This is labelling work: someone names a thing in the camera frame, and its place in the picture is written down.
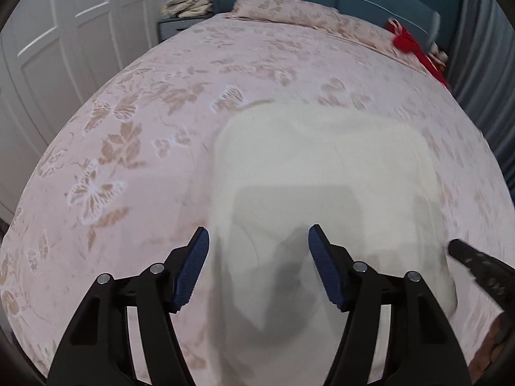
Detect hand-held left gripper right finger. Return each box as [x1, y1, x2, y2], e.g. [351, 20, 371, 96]
[308, 224, 471, 386]

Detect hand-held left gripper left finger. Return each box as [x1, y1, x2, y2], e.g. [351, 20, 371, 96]
[48, 227, 210, 386]

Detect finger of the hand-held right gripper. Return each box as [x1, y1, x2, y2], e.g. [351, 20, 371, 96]
[448, 239, 495, 286]

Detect cream quilted garment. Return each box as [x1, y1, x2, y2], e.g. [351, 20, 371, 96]
[209, 100, 459, 386]

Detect person's right hand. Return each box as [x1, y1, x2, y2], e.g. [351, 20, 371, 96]
[469, 316, 513, 384]

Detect pink floral bed cover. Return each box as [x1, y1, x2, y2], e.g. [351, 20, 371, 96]
[0, 12, 515, 386]

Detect grey curtain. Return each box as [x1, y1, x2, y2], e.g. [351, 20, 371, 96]
[445, 0, 515, 194]

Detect small plush dolls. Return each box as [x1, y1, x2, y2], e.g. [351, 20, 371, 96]
[428, 43, 450, 66]

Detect red garment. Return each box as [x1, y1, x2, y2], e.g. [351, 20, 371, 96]
[386, 18, 452, 90]

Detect grey nightstand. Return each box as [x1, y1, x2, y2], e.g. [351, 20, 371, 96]
[157, 12, 215, 43]

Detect pink floral pillow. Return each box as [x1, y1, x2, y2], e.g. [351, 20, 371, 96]
[225, 0, 343, 30]
[334, 11, 403, 51]

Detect white wardrobe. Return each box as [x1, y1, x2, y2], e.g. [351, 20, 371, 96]
[0, 0, 180, 226]

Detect stack of folded beige cloths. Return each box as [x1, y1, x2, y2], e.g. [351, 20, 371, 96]
[163, 0, 214, 19]

